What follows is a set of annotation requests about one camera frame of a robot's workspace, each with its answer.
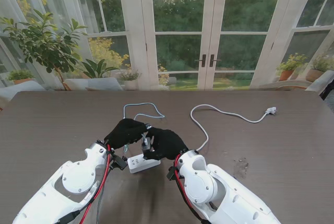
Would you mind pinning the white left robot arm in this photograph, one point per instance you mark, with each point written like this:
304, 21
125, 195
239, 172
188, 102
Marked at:
65, 190

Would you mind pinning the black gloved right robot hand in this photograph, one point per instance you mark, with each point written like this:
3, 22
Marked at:
167, 143

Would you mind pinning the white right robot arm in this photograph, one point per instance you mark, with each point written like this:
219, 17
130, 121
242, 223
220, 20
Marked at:
221, 192

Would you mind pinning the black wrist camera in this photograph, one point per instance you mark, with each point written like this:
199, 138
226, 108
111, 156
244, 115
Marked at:
171, 173
120, 162

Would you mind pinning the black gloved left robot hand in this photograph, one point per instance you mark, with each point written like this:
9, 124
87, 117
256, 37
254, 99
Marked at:
122, 134

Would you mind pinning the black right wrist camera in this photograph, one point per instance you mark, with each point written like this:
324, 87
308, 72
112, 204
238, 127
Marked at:
171, 173

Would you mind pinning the printed garden window backdrop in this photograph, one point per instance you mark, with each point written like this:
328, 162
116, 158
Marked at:
167, 30

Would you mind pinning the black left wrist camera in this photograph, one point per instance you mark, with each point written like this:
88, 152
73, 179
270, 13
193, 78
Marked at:
120, 162

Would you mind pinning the grey USB charger adapter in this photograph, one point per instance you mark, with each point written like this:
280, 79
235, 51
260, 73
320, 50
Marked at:
145, 144

